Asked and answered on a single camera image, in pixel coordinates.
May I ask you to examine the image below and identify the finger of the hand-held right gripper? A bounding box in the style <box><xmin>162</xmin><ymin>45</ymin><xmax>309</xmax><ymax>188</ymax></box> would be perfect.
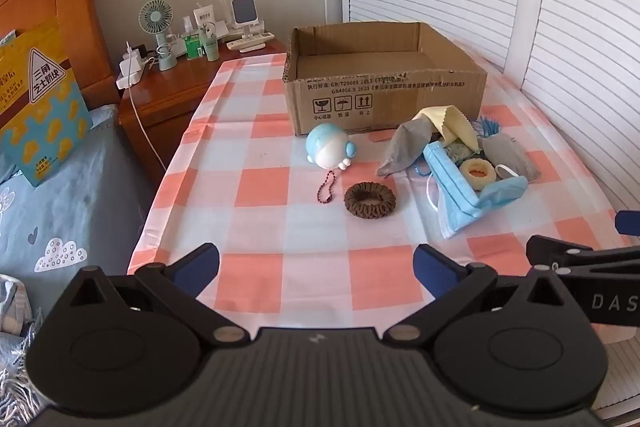
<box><xmin>526</xmin><ymin>234</ymin><xmax>640</xmax><ymax>279</ymax></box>
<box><xmin>615</xmin><ymin>209</ymin><xmax>640</xmax><ymax>238</ymax></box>

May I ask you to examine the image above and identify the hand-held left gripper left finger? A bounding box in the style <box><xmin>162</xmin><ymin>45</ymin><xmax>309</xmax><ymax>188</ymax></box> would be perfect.
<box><xmin>47</xmin><ymin>243</ymin><xmax>251</xmax><ymax>349</ymax></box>

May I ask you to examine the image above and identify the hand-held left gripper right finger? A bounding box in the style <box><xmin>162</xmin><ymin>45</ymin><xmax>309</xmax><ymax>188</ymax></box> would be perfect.
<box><xmin>382</xmin><ymin>244</ymin><xmax>581</xmax><ymax>349</ymax></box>

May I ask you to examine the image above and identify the blue face mask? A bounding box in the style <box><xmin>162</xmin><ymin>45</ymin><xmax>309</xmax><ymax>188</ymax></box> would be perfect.
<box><xmin>424</xmin><ymin>142</ymin><xmax>530</xmax><ymax>239</ymax></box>

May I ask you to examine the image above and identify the cream scrunchie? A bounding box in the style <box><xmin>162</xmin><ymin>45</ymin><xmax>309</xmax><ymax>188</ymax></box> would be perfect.
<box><xmin>459</xmin><ymin>158</ymin><xmax>497</xmax><ymax>191</ymax></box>

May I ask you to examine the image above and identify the brown scrunchie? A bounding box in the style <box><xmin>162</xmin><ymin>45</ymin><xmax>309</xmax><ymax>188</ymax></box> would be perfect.
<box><xmin>344</xmin><ymin>182</ymin><xmax>397</xmax><ymax>221</ymax></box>

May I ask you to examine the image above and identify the floral fabric pouch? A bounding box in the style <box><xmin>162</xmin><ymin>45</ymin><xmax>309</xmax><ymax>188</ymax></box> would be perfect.
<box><xmin>444</xmin><ymin>142</ymin><xmax>481</xmax><ymax>164</ymax></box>

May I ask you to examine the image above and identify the blue tassel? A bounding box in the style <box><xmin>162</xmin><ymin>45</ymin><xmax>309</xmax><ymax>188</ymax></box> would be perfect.
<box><xmin>472</xmin><ymin>117</ymin><xmax>502</xmax><ymax>138</ymax></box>

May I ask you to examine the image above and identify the yellow cloth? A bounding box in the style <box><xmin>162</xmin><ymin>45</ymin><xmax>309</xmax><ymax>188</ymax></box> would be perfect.
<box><xmin>417</xmin><ymin>106</ymin><xmax>480</xmax><ymax>148</ymax></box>

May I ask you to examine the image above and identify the blue round toy keychain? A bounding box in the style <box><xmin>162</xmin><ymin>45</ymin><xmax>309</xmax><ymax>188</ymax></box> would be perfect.
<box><xmin>305</xmin><ymin>125</ymin><xmax>359</xmax><ymax>204</ymax></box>

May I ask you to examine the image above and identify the cardboard box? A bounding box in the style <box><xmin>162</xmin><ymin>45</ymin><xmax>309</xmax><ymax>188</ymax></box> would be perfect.
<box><xmin>283</xmin><ymin>22</ymin><xmax>488</xmax><ymax>138</ymax></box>

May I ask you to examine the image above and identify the pink checkered tablecloth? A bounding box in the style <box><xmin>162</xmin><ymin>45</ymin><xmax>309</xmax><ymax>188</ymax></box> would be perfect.
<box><xmin>127</xmin><ymin>52</ymin><xmax>640</xmax><ymax>343</ymax></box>

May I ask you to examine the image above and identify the blue printed bedsheet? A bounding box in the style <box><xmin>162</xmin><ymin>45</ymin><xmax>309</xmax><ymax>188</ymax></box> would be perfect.
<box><xmin>0</xmin><ymin>104</ymin><xmax>157</xmax><ymax>343</ymax></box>

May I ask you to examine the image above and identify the wooden nightstand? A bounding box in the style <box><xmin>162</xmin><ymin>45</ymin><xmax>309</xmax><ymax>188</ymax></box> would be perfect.
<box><xmin>117</xmin><ymin>38</ymin><xmax>288</xmax><ymax>180</ymax></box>

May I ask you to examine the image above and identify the white power strip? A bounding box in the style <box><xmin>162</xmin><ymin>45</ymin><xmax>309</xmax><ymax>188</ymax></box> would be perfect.
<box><xmin>116</xmin><ymin>49</ymin><xmax>151</xmax><ymax>90</ymax></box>

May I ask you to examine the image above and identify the yellow and teal paper bag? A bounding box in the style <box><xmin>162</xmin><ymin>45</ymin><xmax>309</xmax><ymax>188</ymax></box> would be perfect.
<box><xmin>0</xmin><ymin>19</ymin><xmax>94</xmax><ymax>188</ymax></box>

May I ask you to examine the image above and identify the white remote control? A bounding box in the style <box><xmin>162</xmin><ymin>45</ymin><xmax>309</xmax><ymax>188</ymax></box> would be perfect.
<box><xmin>226</xmin><ymin>33</ymin><xmax>276</xmax><ymax>53</ymax></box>

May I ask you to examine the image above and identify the white tube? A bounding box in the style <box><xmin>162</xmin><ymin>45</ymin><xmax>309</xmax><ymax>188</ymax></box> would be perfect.
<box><xmin>193</xmin><ymin>7</ymin><xmax>216</xmax><ymax>34</ymax></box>

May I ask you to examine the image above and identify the green desk fan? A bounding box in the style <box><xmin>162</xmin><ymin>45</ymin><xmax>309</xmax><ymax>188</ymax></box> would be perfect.
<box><xmin>138</xmin><ymin>0</ymin><xmax>179</xmax><ymax>72</ymax></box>

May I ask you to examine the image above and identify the phone on white stand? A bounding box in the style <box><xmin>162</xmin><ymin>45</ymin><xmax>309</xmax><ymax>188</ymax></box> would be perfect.
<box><xmin>231</xmin><ymin>0</ymin><xmax>264</xmax><ymax>38</ymax></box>

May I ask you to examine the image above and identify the white cable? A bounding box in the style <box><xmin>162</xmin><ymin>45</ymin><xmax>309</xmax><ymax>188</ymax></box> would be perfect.
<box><xmin>127</xmin><ymin>84</ymin><xmax>167</xmax><ymax>174</ymax></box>

